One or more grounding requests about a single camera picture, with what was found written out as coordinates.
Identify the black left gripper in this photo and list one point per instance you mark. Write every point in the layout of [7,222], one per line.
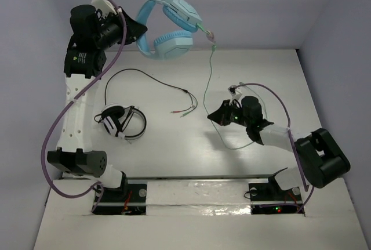
[125,26]

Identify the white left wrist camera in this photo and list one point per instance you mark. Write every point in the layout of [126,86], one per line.
[105,6]

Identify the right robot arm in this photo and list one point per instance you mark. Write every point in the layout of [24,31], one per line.
[229,132]

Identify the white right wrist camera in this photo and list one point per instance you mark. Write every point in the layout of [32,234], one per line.
[235,93]

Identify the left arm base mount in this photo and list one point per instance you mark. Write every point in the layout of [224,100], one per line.
[128,199]

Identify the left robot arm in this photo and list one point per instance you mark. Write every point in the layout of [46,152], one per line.
[68,145]

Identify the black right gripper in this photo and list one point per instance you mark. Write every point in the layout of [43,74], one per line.
[221,116]

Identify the light blue headphones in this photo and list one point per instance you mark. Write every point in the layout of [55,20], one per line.
[171,24]

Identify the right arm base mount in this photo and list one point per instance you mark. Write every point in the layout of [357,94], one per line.
[267,198]

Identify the black and white headphones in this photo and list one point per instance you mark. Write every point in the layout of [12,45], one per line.
[116,118]

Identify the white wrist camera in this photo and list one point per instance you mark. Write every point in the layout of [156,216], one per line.
[235,93]
[105,6]

